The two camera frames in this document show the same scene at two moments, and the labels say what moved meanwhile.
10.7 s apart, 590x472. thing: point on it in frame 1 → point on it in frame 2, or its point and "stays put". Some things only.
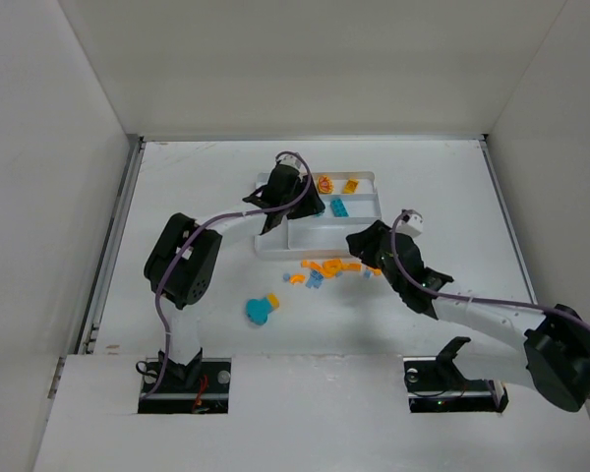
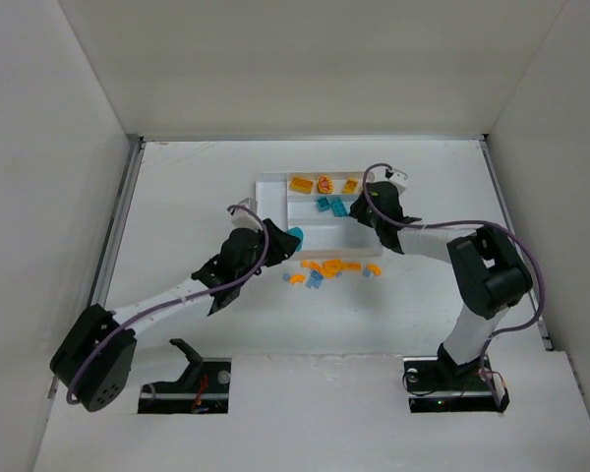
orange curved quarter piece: (297, 277) stays put
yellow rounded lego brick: (350, 187) stays put
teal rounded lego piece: (258, 310) → (297, 232)
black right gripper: (379, 244) → (366, 209)
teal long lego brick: (338, 208) stays put
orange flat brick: (351, 266) stays put
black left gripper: (295, 198) → (276, 241)
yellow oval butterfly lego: (324, 184) stays put
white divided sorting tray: (351, 201) stays put
